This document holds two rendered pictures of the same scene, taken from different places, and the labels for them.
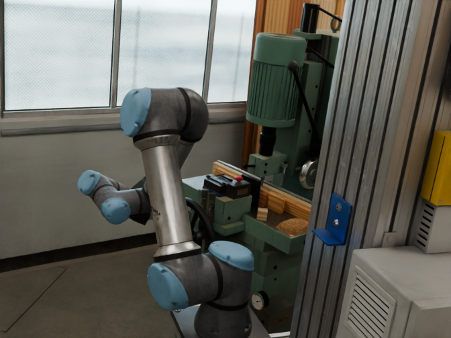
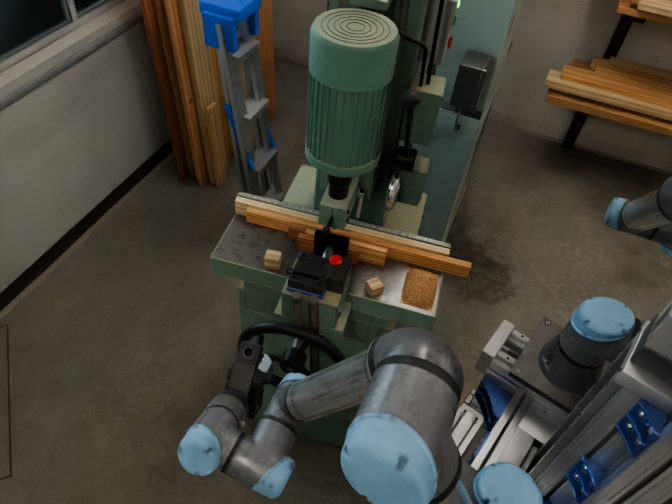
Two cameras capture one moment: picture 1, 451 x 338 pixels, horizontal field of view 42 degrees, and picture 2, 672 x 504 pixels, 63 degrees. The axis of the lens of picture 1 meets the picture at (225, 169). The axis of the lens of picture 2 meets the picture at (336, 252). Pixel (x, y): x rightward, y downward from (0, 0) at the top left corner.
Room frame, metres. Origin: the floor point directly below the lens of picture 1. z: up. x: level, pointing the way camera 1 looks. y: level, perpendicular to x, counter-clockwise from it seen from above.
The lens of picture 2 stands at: (1.24, 0.46, 2.00)
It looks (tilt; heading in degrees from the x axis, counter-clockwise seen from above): 47 degrees down; 325
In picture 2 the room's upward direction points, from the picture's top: 6 degrees clockwise
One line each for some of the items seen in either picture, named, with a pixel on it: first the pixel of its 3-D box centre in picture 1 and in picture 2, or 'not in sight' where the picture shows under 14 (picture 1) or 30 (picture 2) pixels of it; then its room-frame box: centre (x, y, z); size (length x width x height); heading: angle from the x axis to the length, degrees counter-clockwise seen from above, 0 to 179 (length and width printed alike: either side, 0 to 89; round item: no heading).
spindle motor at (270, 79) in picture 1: (275, 80); (348, 96); (2.10, -0.14, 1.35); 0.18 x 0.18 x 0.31
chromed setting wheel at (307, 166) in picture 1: (311, 173); (393, 189); (2.11, -0.32, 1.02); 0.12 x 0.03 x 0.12; 134
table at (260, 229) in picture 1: (239, 210); (325, 277); (2.02, -0.07, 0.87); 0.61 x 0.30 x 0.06; 44
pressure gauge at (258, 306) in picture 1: (260, 302); not in sight; (1.77, -0.17, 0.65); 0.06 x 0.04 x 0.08; 44
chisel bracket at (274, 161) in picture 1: (268, 165); (339, 202); (2.12, -0.16, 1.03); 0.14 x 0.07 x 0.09; 134
